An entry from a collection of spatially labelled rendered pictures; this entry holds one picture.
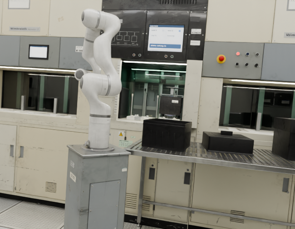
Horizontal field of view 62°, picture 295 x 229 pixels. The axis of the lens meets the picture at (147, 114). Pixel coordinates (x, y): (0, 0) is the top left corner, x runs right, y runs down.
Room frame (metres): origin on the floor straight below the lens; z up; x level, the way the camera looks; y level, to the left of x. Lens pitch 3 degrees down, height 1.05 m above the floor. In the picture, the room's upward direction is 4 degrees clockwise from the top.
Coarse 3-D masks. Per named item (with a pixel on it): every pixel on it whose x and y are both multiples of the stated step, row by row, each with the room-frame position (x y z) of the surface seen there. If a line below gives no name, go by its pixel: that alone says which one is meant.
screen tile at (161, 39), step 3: (153, 30) 2.05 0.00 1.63; (156, 30) 2.05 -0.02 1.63; (159, 30) 2.04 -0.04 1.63; (165, 30) 2.03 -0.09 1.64; (150, 33) 2.06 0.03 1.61; (153, 33) 2.05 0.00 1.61; (156, 33) 2.05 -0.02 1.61; (159, 33) 2.04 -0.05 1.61; (162, 33) 2.04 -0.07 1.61; (150, 36) 2.06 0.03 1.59; (162, 36) 2.04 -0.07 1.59; (150, 39) 2.06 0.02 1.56; (153, 39) 2.05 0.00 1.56; (156, 39) 2.05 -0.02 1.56; (159, 39) 2.04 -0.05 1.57; (162, 39) 2.04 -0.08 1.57
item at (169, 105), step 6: (162, 96) 2.45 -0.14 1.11; (168, 96) 2.44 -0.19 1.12; (162, 102) 2.45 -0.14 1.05; (168, 102) 2.44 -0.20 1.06; (174, 102) 2.43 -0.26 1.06; (180, 102) 2.41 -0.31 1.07; (162, 108) 2.45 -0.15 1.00; (168, 108) 2.44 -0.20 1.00; (174, 108) 2.42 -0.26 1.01; (180, 108) 2.41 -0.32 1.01; (162, 114) 2.47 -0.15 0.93; (174, 114) 2.42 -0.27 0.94
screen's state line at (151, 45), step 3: (150, 45) 2.05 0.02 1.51; (153, 45) 2.05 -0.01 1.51; (156, 45) 2.05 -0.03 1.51; (159, 45) 2.04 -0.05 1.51; (162, 45) 2.04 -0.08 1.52; (165, 45) 2.03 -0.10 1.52; (168, 45) 2.03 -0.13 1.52; (171, 45) 2.02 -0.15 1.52; (174, 45) 2.02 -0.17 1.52; (177, 45) 2.01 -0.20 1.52; (180, 45) 2.01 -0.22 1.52; (174, 48) 2.02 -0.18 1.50; (177, 48) 2.01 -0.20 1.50; (180, 48) 2.01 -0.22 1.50
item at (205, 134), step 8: (208, 136) 1.60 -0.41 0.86; (216, 136) 1.59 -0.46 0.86; (224, 136) 1.62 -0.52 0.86; (232, 136) 1.65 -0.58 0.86; (240, 136) 1.68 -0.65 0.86; (208, 144) 1.58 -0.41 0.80; (216, 144) 1.57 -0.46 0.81; (224, 144) 1.57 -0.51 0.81; (232, 144) 1.56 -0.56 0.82; (240, 144) 1.56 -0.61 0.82; (248, 144) 1.56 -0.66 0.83; (224, 152) 1.57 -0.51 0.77; (232, 152) 1.56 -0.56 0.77; (240, 152) 1.56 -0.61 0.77; (248, 152) 1.56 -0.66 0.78
